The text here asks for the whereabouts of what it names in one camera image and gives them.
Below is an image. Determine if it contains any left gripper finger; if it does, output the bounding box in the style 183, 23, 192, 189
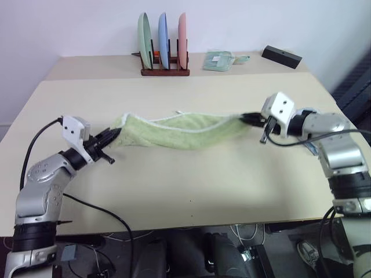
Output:
99, 129, 121, 142
100, 132, 121, 148

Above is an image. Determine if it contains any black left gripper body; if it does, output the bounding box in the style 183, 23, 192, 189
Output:
83, 134, 116, 165

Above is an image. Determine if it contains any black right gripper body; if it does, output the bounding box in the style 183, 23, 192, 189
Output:
259, 114, 282, 145

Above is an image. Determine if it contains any light green towel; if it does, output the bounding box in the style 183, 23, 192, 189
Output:
108, 110, 250, 152

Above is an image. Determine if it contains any folded green cloth stack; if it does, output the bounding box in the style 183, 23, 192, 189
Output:
202, 50, 252, 72

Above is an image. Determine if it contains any black rectangular box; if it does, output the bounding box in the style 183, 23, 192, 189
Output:
261, 45, 303, 70

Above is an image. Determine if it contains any brown wooden plate rack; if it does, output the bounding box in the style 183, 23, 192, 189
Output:
131, 37, 191, 77

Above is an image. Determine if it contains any dark ribbed radiator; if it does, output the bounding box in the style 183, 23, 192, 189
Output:
331, 45, 371, 124

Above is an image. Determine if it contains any green plate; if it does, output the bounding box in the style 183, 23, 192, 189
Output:
137, 12, 154, 71

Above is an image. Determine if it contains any pink plate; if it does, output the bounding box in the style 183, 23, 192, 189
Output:
177, 12, 190, 71

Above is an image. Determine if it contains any blue plate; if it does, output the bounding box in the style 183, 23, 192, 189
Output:
158, 12, 170, 71

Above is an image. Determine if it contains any small grey box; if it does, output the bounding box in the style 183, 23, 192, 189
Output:
61, 244, 78, 262

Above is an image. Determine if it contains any grey sneaker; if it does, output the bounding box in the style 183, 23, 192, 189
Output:
296, 239, 320, 273

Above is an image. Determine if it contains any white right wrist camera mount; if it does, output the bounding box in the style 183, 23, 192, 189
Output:
260, 92, 297, 137

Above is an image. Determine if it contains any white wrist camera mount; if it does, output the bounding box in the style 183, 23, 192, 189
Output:
260, 92, 297, 137
61, 115, 94, 162

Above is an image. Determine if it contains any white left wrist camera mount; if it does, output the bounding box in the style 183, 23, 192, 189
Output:
61, 115, 94, 162

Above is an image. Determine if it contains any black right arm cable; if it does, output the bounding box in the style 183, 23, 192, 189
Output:
267, 128, 362, 147

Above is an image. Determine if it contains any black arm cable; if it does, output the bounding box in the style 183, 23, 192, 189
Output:
19, 116, 64, 191
267, 128, 362, 147

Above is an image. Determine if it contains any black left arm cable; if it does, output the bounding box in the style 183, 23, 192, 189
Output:
19, 116, 64, 191

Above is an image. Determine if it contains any black cable across table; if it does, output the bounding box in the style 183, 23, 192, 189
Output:
63, 193, 134, 278

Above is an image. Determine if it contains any white thin cable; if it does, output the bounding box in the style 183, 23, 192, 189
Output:
230, 224, 263, 242

